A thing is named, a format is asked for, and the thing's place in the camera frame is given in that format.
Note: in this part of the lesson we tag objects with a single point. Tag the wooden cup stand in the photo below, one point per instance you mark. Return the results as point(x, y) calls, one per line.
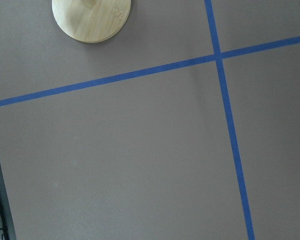
point(91, 21)

